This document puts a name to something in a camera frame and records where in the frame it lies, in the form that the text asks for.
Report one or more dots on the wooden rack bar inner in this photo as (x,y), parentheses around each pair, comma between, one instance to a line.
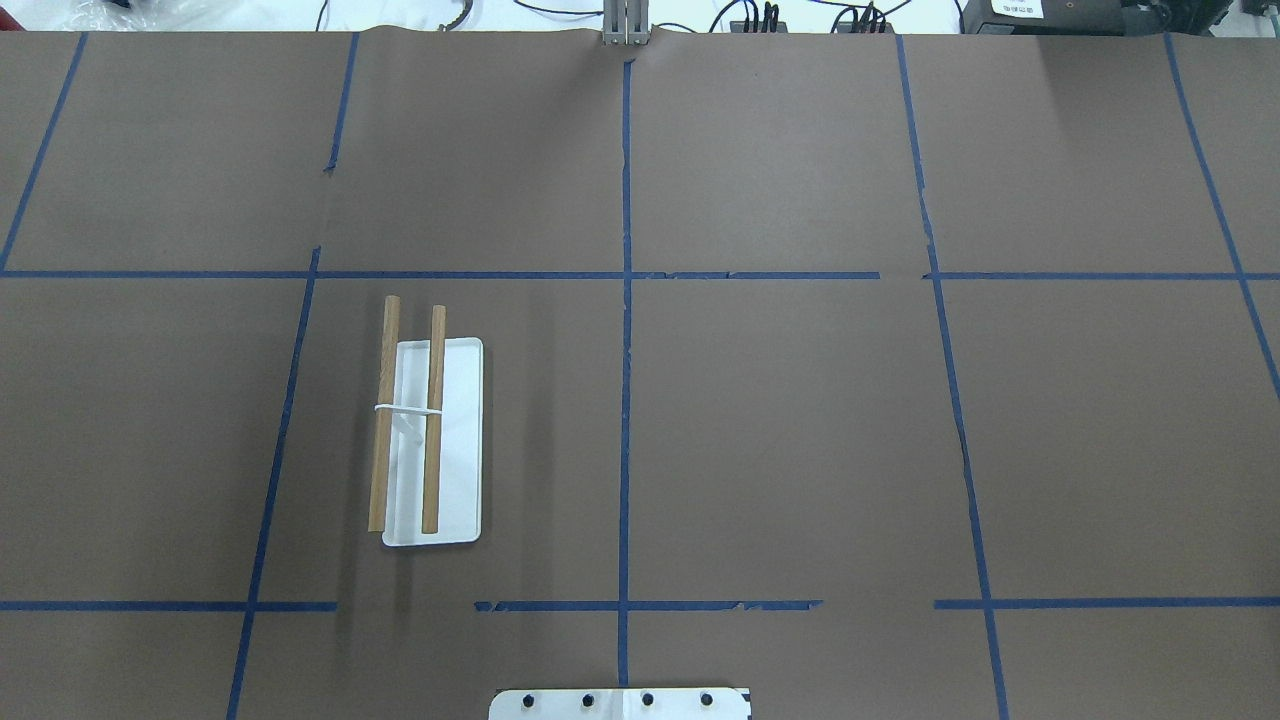
(429,523)

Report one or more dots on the wooden rack bar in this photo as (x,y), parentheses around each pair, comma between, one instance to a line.
(389,338)
(429,523)

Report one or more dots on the white rack base tray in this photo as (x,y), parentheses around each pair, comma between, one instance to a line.
(460,507)

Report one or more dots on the wooden rack bar outer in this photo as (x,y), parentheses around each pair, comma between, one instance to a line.
(389,338)

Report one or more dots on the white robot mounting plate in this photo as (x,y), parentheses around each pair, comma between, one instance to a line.
(623,703)

